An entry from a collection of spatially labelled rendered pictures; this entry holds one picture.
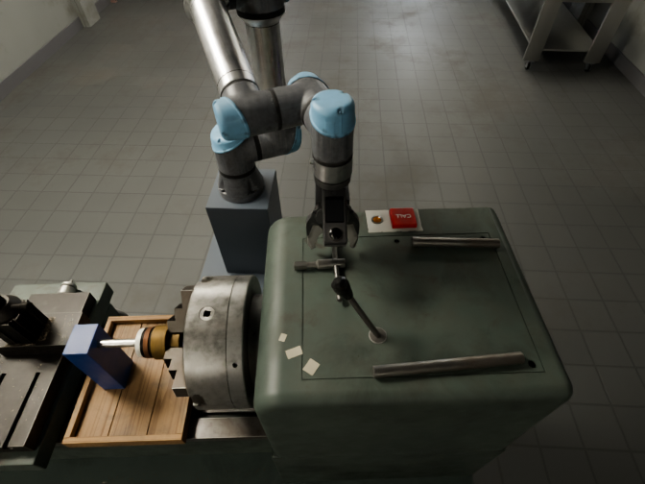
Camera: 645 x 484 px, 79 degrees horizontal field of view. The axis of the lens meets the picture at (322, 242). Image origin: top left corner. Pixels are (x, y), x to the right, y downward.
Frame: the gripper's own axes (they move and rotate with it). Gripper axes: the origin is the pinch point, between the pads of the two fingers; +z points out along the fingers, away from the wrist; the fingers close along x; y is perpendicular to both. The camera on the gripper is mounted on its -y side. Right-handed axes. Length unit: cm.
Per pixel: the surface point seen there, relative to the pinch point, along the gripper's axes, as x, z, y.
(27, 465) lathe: 74, 36, -35
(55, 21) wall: 304, 105, 442
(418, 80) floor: -102, 128, 325
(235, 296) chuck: 21.8, 4.3, -9.5
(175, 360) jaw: 37.0, 16.9, -18.3
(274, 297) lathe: 13.1, 2.9, -10.9
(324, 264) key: 1.9, 0.4, -4.4
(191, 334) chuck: 30.2, 5.2, -18.0
